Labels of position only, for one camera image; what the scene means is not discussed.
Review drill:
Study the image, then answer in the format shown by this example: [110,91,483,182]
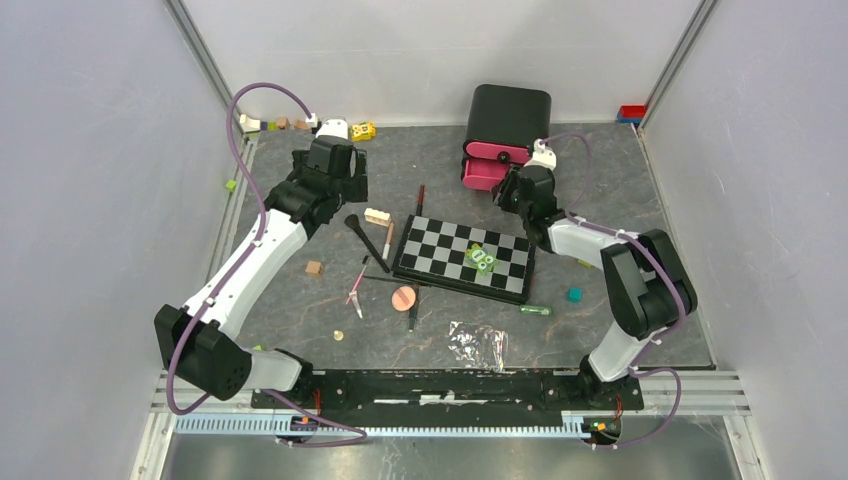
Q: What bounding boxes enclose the red blue blocks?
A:
[616,104,647,125]

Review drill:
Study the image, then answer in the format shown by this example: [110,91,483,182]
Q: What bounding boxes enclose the dark red pencil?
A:
[415,184,426,216]

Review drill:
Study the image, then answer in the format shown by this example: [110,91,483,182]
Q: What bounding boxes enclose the yellow toy block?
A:
[350,122,376,142]

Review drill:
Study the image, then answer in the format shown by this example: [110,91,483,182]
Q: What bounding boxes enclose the purple cable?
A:
[165,82,318,417]
[539,132,690,449]

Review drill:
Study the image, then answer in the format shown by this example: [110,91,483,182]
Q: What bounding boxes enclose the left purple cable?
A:
[165,82,318,417]

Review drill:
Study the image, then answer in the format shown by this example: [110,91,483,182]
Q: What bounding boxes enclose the black drawer cabinet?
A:
[462,84,552,171]

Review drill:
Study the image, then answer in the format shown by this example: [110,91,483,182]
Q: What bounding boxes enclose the white lego brick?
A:
[363,207,392,227]

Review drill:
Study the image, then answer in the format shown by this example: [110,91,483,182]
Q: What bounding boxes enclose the round pink powder puff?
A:
[391,285,417,312]

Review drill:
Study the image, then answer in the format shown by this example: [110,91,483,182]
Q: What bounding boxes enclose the brown wooden cube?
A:
[305,260,324,278]

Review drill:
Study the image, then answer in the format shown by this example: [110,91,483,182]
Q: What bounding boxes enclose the black white chessboard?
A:
[392,215,536,305]

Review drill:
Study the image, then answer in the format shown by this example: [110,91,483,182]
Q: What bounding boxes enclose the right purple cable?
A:
[539,132,690,449]

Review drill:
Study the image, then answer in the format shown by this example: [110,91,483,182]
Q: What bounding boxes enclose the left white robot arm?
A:
[154,118,368,408]

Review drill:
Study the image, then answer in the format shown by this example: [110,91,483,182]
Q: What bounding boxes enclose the green owl toy block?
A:
[465,243,498,275]

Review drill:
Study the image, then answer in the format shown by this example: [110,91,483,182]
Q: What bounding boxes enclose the white toy block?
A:
[239,114,264,134]

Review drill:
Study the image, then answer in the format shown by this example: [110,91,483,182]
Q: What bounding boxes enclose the beige white makeup pen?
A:
[381,221,395,260]

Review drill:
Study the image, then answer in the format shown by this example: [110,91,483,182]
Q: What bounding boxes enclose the black makeup brush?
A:
[344,214,391,273]

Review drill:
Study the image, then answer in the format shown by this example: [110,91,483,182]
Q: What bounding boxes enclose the teal cube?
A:
[567,287,583,303]

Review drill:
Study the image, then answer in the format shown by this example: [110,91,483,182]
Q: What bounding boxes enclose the clear plastic wrapper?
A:
[448,321,509,372]

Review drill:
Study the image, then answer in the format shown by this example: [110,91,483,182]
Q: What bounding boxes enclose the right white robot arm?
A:
[494,139,698,408]

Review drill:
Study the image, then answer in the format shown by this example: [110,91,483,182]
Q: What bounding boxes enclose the black eyeliner pencil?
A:
[408,284,421,332]

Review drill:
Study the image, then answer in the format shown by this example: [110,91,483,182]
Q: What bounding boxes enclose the pink lip gloss wand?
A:
[345,255,370,319]

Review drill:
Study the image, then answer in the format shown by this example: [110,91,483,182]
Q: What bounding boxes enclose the green tube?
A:
[519,305,552,316]

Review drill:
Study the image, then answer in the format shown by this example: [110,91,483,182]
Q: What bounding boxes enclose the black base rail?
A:
[285,368,644,429]

